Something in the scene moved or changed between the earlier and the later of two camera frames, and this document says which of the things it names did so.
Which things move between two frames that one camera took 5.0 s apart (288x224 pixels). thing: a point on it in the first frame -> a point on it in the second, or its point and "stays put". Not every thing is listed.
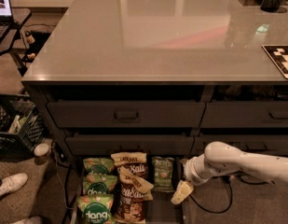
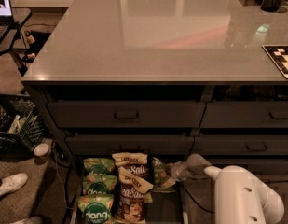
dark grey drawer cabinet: (160, 73) stays put
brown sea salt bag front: (132, 194) stays put
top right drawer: (253, 114) stays put
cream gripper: (190, 171) -> (182, 172)
